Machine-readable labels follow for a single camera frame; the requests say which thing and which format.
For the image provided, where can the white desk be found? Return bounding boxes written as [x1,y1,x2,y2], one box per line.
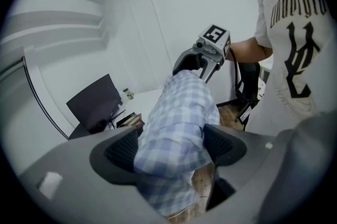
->
[68,87,239,140]

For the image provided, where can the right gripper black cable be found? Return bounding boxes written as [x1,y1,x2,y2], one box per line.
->
[230,47,241,79]

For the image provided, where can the white wall pipe bundle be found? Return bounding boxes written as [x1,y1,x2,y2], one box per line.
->
[0,0,114,60]

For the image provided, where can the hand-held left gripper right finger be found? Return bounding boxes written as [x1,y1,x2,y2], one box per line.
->
[171,124,277,224]

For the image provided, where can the blue plaid clothes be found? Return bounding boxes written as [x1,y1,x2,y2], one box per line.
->
[133,69,221,217]

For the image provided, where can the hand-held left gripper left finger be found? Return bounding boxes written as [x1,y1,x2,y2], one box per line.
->
[19,125,165,224]

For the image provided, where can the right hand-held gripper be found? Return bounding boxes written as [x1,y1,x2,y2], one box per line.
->
[172,23,232,84]

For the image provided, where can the black mesh office chair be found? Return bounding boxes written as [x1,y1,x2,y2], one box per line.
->
[234,61,262,132]

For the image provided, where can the small glass jar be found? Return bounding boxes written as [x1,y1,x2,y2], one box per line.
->
[122,87,135,100]

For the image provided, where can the dark brown box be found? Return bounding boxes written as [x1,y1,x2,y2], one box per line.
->
[116,111,145,130]

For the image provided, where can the black monitor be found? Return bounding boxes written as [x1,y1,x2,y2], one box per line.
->
[65,73,126,134]

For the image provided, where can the person's right forearm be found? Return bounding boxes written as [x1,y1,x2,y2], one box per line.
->
[230,37,272,63]

